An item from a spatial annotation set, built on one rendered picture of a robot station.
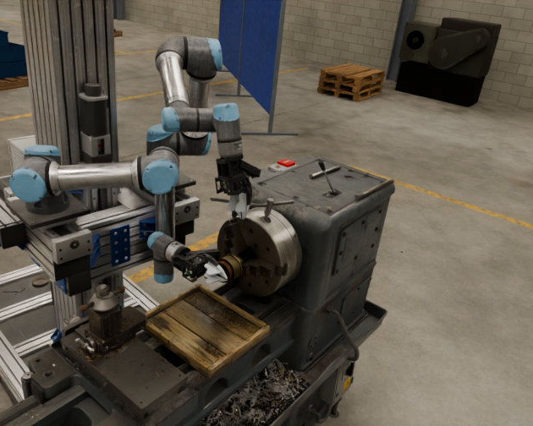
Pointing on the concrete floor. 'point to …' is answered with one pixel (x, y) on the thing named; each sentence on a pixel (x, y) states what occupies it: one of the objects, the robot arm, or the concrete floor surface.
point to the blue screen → (253, 50)
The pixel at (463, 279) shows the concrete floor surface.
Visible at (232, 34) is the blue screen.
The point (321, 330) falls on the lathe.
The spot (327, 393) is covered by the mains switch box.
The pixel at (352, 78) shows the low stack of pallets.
